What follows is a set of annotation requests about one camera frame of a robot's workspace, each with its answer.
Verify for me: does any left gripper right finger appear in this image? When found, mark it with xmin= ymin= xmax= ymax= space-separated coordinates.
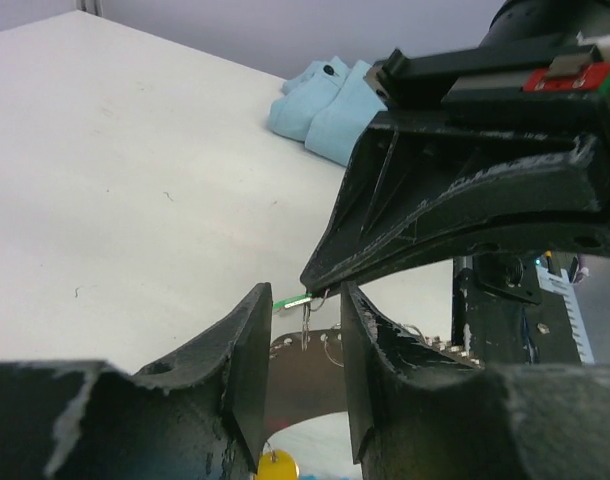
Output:
xmin=341 ymin=282 xmax=610 ymax=479

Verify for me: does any light blue cloth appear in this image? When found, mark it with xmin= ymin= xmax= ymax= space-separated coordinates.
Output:
xmin=267 ymin=57 xmax=385 ymax=167

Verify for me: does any green tag key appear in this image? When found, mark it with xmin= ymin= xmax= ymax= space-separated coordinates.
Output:
xmin=272 ymin=289 xmax=330 ymax=351

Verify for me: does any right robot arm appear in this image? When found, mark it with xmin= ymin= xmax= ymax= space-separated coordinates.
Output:
xmin=300 ymin=1 xmax=610 ymax=296

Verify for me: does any right aluminium frame post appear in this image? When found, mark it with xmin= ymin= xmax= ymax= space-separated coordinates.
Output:
xmin=76 ymin=0 xmax=103 ymax=17

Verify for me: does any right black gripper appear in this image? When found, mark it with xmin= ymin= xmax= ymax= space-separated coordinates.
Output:
xmin=300 ymin=33 xmax=610 ymax=295

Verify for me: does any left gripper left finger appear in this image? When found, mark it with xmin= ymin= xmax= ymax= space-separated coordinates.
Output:
xmin=0 ymin=283 xmax=273 ymax=479

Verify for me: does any white cable duct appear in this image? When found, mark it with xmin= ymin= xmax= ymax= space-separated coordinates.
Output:
xmin=536 ymin=252 xmax=595 ymax=365

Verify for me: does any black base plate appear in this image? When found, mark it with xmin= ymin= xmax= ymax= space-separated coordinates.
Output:
xmin=451 ymin=254 xmax=584 ymax=365

